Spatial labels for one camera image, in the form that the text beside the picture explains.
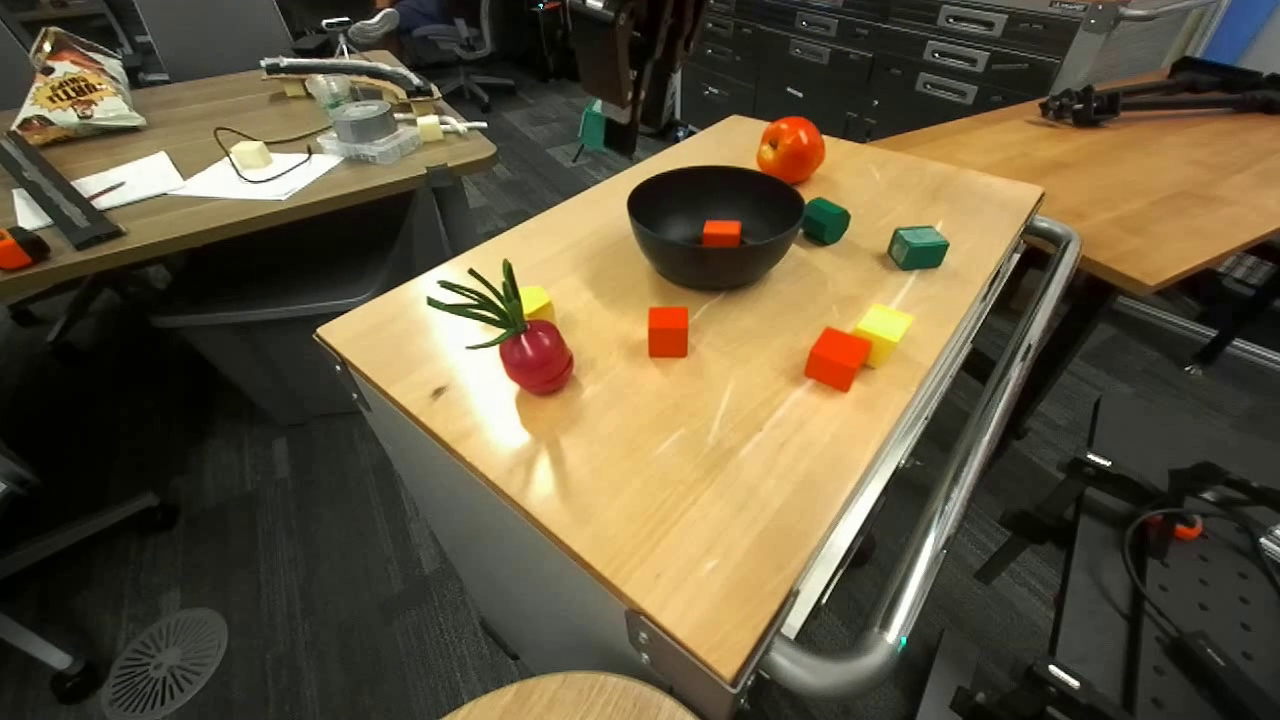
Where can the grey drawer cabinet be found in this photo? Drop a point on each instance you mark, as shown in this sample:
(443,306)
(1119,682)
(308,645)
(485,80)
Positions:
(892,67)

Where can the black keyboard bar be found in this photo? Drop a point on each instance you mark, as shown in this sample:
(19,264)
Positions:
(66,205)

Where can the black tripod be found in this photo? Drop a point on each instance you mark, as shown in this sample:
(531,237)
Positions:
(1164,602)

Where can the yellow wooden block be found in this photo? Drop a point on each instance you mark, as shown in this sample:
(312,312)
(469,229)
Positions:
(538,306)

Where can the white metal cart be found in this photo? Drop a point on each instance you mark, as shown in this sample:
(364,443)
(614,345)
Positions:
(665,517)

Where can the wooden side table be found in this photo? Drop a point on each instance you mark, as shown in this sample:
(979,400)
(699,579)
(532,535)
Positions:
(1154,194)

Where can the orange-red wooden block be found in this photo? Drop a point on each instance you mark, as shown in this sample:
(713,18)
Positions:
(723,235)

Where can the magenta toy radish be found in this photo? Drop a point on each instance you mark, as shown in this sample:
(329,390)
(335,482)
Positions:
(531,350)

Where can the red plastic apple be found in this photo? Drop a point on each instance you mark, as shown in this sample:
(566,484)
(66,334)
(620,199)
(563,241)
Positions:
(788,149)

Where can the chrome cart handle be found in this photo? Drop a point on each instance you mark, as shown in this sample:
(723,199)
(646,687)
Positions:
(907,593)

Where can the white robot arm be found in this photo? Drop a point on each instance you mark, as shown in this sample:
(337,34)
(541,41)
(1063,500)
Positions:
(634,48)

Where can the white paper sheets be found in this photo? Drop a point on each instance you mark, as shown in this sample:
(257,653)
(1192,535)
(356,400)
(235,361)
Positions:
(263,176)

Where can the green hexagonal wooden block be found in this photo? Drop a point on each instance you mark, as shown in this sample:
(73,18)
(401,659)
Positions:
(827,222)

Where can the orange-red wooden cube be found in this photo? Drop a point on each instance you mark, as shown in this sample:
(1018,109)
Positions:
(838,357)
(670,329)

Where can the wooden office desk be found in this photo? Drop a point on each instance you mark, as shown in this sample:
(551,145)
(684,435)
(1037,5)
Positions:
(174,189)

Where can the yellow wooden cube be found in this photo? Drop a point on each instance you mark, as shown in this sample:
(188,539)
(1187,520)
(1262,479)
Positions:
(881,329)

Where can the round wooden stool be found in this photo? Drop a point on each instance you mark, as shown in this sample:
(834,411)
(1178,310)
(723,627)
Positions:
(574,699)

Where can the black bowl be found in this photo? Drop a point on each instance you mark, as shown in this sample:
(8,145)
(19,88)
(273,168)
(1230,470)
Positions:
(670,209)

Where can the snack chip bag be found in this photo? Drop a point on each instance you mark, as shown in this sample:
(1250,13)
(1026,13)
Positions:
(77,87)

